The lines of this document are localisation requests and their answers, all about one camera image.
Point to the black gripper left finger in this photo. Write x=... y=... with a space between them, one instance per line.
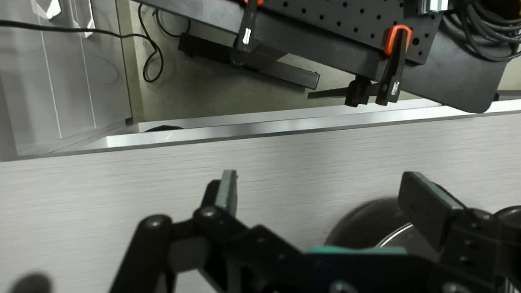
x=179 y=254

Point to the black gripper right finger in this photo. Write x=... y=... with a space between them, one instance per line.
x=466 y=244

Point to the black cooking pot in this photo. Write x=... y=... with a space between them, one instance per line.
x=363 y=221

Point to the black perforated breadboard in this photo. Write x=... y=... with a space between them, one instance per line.
x=347 y=21

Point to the black rounded base plate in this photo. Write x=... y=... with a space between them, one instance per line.
x=461 y=73

